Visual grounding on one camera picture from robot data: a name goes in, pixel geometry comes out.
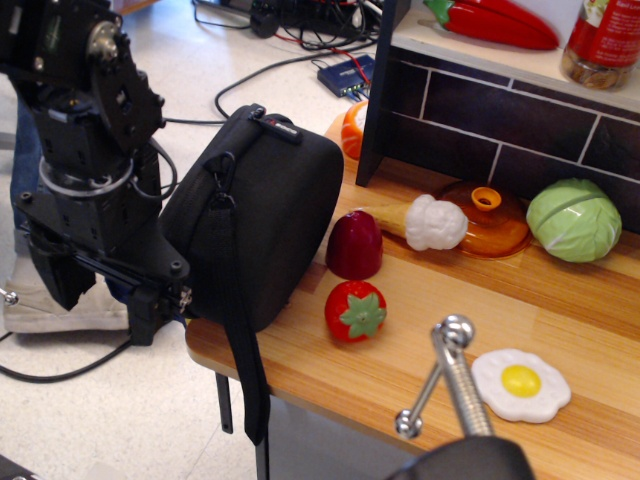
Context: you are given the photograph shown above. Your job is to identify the black tiled shelf unit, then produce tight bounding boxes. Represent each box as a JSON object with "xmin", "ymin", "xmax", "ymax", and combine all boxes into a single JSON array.
[{"xmin": 356, "ymin": 1, "xmax": 639, "ymax": 231}]

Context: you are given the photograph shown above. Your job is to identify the red toy strawberry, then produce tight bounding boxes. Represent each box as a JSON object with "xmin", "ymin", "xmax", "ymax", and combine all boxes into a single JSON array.
[{"xmin": 324, "ymin": 280, "xmax": 387, "ymax": 343}]

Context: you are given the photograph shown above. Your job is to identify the white sneaker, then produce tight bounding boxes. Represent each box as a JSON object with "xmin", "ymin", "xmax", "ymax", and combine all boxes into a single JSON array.
[{"xmin": 3, "ymin": 244, "xmax": 128, "ymax": 334}]

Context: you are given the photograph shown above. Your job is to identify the blue network switch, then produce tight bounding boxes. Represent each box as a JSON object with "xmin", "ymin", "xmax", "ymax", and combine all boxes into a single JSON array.
[{"xmin": 317, "ymin": 55, "xmax": 375, "ymax": 97}]

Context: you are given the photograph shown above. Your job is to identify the person leg in jeans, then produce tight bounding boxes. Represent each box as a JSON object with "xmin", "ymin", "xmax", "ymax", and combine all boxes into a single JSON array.
[{"xmin": 10, "ymin": 99, "xmax": 42, "ymax": 202}]

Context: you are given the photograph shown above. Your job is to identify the black floor cable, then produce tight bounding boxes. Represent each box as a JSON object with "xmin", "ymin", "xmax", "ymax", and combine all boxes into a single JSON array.
[{"xmin": 0, "ymin": 329, "xmax": 134, "ymax": 385}]

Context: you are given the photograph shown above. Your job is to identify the black clamp base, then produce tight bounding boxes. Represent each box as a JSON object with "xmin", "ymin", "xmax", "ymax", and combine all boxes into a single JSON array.
[{"xmin": 389, "ymin": 436, "xmax": 535, "ymax": 480}]

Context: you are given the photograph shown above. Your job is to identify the dark red toy fruit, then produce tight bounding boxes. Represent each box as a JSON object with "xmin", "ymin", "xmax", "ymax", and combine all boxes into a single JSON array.
[{"xmin": 325, "ymin": 211, "xmax": 383, "ymax": 280}]

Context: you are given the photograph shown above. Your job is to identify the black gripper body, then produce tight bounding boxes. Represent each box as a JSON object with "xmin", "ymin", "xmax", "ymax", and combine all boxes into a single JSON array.
[{"xmin": 15, "ymin": 169, "xmax": 191, "ymax": 313}]

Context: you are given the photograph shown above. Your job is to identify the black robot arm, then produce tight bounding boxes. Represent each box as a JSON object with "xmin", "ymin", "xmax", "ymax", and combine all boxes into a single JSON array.
[{"xmin": 1, "ymin": 1, "xmax": 190, "ymax": 346}]

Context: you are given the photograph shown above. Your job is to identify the toy fried egg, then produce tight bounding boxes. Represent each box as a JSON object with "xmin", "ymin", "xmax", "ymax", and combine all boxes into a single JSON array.
[{"xmin": 471, "ymin": 349, "xmax": 572, "ymax": 424}]

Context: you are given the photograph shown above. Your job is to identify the red toy chili pepper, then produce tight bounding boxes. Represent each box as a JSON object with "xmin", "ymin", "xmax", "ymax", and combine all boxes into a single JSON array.
[{"xmin": 423, "ymin": 0, "xmax": 559, "ymax": 50}]

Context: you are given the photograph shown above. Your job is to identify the orange glass lid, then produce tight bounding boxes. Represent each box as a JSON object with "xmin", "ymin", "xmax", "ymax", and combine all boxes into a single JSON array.
[{"xmin": 436, "ymin": 181, "xmax": 533, "ymax": 259}]

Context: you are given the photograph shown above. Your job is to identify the tangle of cables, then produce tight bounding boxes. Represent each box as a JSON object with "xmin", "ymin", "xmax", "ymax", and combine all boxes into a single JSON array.
[{"xmin": 192, "ymin": 0, "xmax": 381, "ymax": 54}]

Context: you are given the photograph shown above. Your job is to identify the orange toy fruit slice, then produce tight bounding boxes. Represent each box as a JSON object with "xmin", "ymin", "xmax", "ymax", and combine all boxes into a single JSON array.
[{"xmin": 324, "ymin": 100, "xmax": 369, "ymax": 161}]

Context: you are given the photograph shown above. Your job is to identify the red labelled jar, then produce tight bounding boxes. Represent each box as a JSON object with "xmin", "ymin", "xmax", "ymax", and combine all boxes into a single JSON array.
[{"xmin": 561, "ymin": 0, "xmax": 639, "ymax": 90}]

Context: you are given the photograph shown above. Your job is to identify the black table leg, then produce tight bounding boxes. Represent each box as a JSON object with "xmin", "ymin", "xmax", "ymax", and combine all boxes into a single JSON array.
[{"xmin": 215, "ymin": 373, "xmax": 271, "ymax": 480}]

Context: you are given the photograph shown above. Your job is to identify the green toy cabbage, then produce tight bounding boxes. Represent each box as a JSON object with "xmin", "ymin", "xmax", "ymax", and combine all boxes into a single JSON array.
[{"xmin": 526, "ymin": 178, "xmax": 622, "ymax": 263}]

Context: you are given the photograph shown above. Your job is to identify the toy ice cream cone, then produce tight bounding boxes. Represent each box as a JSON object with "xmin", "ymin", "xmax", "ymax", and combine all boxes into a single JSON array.
[{"xmin": 357, "ymin": 194, "xmax": 468, "ymax": 251}]

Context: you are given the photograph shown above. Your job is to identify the black zipper bag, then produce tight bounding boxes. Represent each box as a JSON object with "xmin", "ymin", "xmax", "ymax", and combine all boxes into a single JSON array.
[{"xmin": 160, "ymin": 104, "xmax": 344, "ymax": 445}]

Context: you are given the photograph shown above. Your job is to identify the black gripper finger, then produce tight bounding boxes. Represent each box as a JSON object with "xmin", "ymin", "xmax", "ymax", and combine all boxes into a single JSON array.
[
  {"xmin": 127, "ymin": 287, "xmax": 173, "ymax": 346},
  {"xmin": 29, "ymin": 242, "xmax": 96, "ymax": 311}
]

